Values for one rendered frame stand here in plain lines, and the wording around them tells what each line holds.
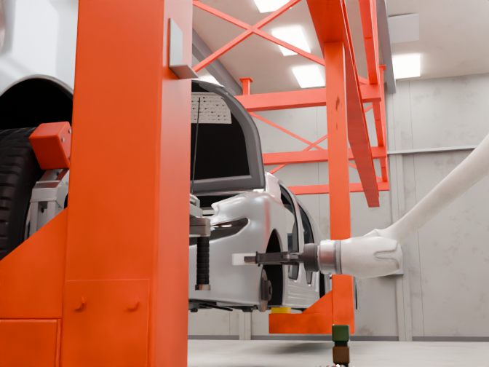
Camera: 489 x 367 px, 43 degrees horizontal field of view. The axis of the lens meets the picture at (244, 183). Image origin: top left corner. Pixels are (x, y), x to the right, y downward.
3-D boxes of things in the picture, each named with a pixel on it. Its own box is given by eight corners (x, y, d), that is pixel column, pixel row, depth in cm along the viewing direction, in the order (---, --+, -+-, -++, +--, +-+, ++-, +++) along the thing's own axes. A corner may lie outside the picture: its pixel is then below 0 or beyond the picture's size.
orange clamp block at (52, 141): (52, 155, 153) (40, 122, 148) (81, 153, 151) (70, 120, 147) (40, 170, 147) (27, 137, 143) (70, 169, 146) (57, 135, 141)
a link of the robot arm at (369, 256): (340, 277, 159) (344, 277, 172) (403, 277, 156) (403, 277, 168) (338, 235, 161) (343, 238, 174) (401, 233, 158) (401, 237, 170)
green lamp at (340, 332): (333, 341, 152) (332, 324, 153) (350, 341, 151) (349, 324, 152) (332, 341, 148) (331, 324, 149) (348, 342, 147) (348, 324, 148)
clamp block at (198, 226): (180, 237, 180) (180, 218, 181) (211, 236, 177) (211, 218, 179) (174, 235, 175) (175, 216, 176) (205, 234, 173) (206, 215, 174)
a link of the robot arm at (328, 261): (343, 275, 169) (321, 275, 170) (342, 241, 171) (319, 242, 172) (340, 273, 160) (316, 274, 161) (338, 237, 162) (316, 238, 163)
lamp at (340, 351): (334, 362, 151) (333, 345, 152) (351, 362, 150) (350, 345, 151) (332, 364, 147) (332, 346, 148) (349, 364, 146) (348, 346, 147)
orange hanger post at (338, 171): (272, 333, 523) (268, 55, 572) (355, 333, 507) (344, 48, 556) (268, 333, 507) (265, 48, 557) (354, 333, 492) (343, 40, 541)
